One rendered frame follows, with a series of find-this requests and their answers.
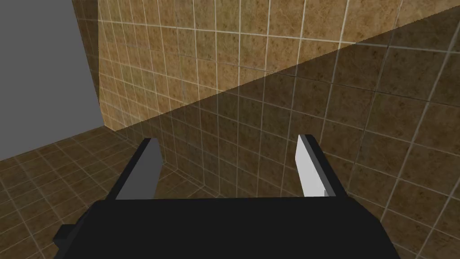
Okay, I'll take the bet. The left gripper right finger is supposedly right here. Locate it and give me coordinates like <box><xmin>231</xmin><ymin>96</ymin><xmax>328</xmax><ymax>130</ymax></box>
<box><xmin>294</xmin><ymin>134</ymin><xmax>348</xmax><ymax>198</ymax></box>

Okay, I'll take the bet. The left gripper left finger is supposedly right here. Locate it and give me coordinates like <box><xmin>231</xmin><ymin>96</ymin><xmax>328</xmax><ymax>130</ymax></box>
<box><xmin>106</xmin><ymin>138</ymin><xmax>164</xmax><ymax>201</ymax></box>

